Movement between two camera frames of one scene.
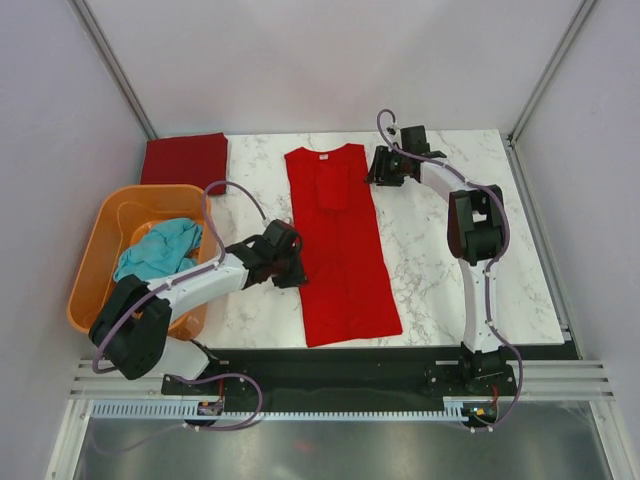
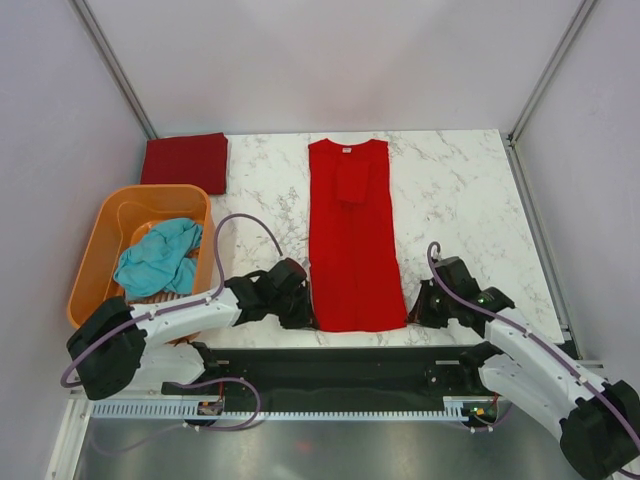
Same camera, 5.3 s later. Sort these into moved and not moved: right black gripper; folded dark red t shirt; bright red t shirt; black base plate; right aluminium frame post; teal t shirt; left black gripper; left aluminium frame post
Moved: left black gripper; right black gripper; bright red t shirt
Not moved: teal t shirt; right aluminium frame post; folded dark red t shirt; left aluminium frame post; black base plate
